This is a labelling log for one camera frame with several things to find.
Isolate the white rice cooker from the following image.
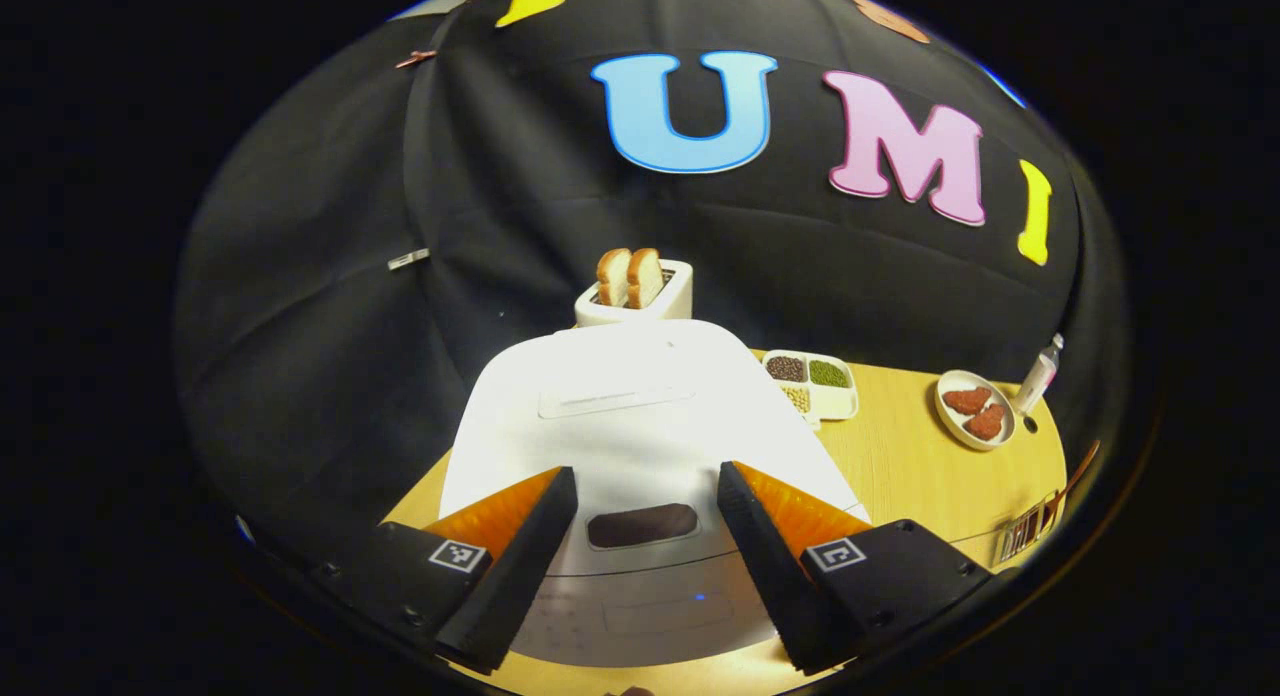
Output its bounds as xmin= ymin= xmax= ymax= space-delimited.
xmin=438 ymin=319 xmax=873 ymax=669

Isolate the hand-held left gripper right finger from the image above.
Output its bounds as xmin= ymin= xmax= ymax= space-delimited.
xmin=717 ymin=461 xmax=1001 ymax=675

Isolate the toast bread slice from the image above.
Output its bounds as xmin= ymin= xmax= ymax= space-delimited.
xmin=626 ymin=247 xmax=665 ymax=310
xmin=596 ymin=248 xmax=633 ymax=309

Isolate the white divided bean dish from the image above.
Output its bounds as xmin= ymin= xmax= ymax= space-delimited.
xmin=762 ymin=349 xmax=860 ymax=429

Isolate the white round plate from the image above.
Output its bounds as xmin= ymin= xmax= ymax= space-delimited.
xmin=935 ymin=369 xmax=1018 ymax=452

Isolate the white toaster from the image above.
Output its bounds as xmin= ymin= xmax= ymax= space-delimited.
xmin=574 ymin=259 xmax=694 ymax=327

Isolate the metal wire chopstick holder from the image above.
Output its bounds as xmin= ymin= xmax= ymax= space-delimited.
xmin=1000 ymin=491 xmax=1061 ymax=564

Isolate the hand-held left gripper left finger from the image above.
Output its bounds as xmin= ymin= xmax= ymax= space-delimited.
xmin=310 ymin=466 xmax=579 ymax=675

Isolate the clear bottle with pink label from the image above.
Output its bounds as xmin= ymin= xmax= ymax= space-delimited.
xmin=1014 ymin=333 xmax=1065 ymax=417

